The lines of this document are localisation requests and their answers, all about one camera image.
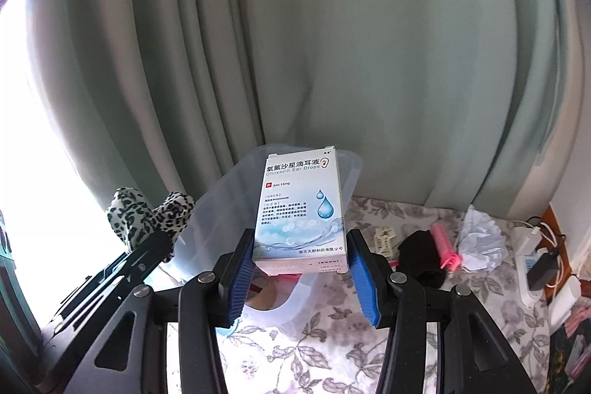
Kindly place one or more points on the leopard print cloth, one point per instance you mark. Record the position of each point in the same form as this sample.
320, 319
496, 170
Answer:
129, 218

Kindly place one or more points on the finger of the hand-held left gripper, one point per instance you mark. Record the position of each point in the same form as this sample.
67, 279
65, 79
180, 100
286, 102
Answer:
138, 258

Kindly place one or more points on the white box by wall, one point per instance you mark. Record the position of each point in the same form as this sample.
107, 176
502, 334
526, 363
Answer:
565, 301

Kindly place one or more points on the pink fabric piece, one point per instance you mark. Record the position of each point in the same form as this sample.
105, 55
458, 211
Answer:
581, 318

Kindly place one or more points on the white power strip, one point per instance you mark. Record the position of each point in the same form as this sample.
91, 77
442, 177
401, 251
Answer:
524, 241

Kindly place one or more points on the white blue medicine box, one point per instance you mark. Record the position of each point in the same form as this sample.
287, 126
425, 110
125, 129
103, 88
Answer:
300, 214

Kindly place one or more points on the clear plastic storage container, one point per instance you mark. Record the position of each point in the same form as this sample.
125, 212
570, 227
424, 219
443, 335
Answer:
221, 209

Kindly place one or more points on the pink hair roller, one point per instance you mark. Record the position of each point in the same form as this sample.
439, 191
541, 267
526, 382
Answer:
443, 246

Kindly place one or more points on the black power adapter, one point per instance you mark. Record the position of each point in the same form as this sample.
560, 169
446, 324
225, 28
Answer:
544, 269

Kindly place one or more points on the dark printed cloth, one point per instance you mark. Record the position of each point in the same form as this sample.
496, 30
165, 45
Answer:
572, 357

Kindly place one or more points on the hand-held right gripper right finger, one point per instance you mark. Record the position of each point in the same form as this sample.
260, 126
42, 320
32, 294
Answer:
367, 288

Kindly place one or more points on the white paper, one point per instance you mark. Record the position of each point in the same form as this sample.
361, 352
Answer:
482, 237

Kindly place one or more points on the floral grey white blanket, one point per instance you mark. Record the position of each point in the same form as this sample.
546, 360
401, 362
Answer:
332, 357

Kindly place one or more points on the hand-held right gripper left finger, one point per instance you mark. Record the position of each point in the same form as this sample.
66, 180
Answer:
238, 283

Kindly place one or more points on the small cream plastic clip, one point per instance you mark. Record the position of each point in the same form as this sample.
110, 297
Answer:
385, 239

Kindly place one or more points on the pale green curtain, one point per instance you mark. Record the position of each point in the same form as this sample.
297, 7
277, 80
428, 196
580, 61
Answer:
323, 29

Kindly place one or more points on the brown wooden headboard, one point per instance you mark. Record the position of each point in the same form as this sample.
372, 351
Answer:
561, 237

